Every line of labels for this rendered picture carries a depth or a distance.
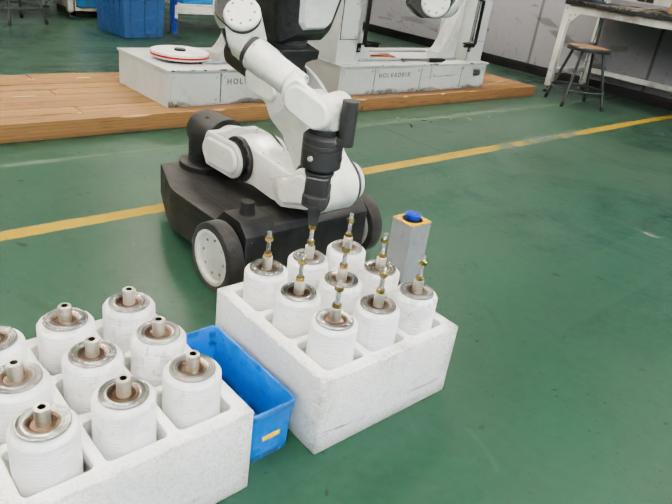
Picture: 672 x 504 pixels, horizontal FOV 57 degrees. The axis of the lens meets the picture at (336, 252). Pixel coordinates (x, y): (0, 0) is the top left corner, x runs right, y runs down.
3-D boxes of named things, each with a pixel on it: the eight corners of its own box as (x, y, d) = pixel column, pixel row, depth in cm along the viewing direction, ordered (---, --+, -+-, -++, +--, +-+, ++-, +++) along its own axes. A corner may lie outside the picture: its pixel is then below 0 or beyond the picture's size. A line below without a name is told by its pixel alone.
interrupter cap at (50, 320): (35, 317, 110) (35, 313, 109) (78, 305, 114) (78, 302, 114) (51, 338, 105) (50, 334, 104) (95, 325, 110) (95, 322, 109)
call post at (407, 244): (373, 320, 170) (392, 216, 156) (391, 313, 174) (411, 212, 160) (391, 333, 165) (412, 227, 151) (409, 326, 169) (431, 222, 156)
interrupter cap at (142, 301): (101, 299, 117) (101, 296, 117) (138, 290, 122) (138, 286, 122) (118, 318, 112) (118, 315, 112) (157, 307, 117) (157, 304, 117)
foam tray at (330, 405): (213, 353, 147) (216, 288, 139) (337, 311, 171) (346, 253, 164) (313, 455, 122) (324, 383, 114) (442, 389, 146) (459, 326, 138)
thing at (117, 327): (97, 374, 125) (93, 297, 117) (142, 358, 131) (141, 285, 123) (118, 400, 119) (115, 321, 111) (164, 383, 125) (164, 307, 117)
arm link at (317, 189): (333, 212, 131) (340, 159, 126) (288, 205, 132) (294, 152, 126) (339, 192, 142) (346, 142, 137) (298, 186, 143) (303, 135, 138)
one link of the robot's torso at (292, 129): (300, 224, 169) (236, 80, 177) (347, 213, 180) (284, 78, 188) (329, 199, 157) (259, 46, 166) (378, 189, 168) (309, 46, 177)
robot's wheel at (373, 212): (327, 238, 213) (334, 184, 204) (337, 235, 216) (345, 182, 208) (367, 262, 200) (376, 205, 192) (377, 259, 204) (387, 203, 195)
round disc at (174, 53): (139, 53, 327) (139, 42, 324) (190, 53, 346) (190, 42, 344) (167, 65, 307) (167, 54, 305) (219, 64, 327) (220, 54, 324)
